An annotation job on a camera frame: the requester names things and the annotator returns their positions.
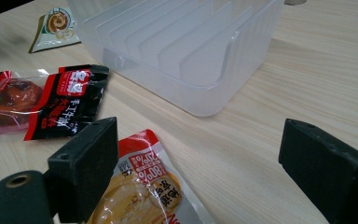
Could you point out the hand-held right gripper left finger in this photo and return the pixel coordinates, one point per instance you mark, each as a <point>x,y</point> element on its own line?
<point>84,168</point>

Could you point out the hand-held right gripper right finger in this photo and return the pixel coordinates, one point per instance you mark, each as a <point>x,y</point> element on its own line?
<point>329,174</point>

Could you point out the red orange snack packet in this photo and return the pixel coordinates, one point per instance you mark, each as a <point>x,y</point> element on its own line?
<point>143,186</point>

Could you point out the red black meat snack packet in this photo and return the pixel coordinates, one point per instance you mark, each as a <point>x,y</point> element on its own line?
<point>65,102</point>

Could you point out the clear plastic divider container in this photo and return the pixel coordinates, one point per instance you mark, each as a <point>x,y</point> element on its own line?
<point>199,93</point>

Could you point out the green white snack packet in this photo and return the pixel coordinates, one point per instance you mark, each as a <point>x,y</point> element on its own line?
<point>56,31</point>

